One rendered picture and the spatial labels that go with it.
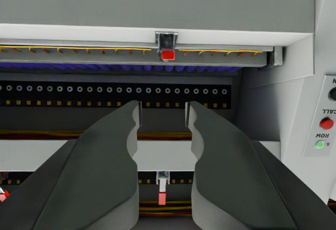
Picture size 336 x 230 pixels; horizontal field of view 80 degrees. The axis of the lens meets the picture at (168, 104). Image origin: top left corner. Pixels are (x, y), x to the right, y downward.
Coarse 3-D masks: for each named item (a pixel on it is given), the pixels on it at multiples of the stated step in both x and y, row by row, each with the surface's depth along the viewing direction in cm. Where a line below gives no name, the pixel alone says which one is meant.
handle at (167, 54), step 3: (162, 51) 19; (165, 51) 19; (168, 51) 19; (171, 51) 19; (162, 54) 19; (165, 54) 19; (168, 54) 19; (171, 54) 19; (162, 57) 19; (165, 57) 19; (168, 57) 19; (171, 57) 19; (168, 60) 26
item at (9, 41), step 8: (0, 40) 28; (8, 40) 28; (16, 40) 28; (24, 40) 28; (32, 40) 28; (40, 40) 28; (48, 40) 28; (56, 40) 28; (64, 40) 28; (72, 40) 28; (176, 48) 29; (184, 48) 29; (192, 48) 29; (200, 48) 29; (208, 48) 29; (216, 48) 29; (224, 48) 29; (232, 48) 29; (240, 48) 29; (248, 48) 29; (256, 48) 29; (264, 48) 29; (272, 48) 29
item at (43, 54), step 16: (0, 48) 29; (16, 48) 30; (32, 48) 30; (48, 48) 30; (64, 48) 30; (80, 48) 29; (96, 48) 29; (112, 48) 29; (128, 48) 29; (144, 48) 29; (128, 64) 32; (144, 64) 32; (160, 64) 32; (176, 64) 32; (192, 64) 32; (208, 64) 31; (224, 64) 31; (240, 64) 31; (256, 64) 31
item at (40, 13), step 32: (0, 0) 23; (32, 0) 23; (64, 0) 23; (96, 0) 23; (128, 0) 24; (160, 0) 24; (192, 0) 24; (224, 0) 24; (256, 0) 24; (288, 0) 24; (0, 32) 26; (32, 32) 25; (64, 32) 25; (96, 32) 25; (128, 32) 25; (192, 32) 25; (224, 32) 25; (256, 32) 24; (288, 32) 24; (288, 64) 29
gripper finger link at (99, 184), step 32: (96, 128) 9; (128, 128) 9; (96, 160) 7; (128, 160) 8; (64, 192) 6; (96, 192) 6; (128, 192) 6; (64, 224) 5; (96, 224) 6; (128, 224) 7
